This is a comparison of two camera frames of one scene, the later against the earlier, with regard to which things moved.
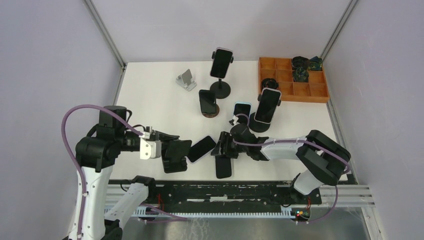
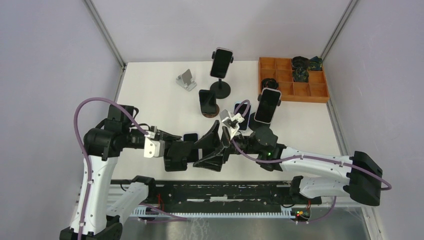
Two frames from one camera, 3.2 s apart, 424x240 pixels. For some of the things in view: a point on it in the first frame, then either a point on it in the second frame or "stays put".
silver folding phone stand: x=185 y=79 stays put
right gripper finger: x=224 y=139 → x=211 y=140
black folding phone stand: x=173 y=154 stays put
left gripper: x=162 y=135 stays put
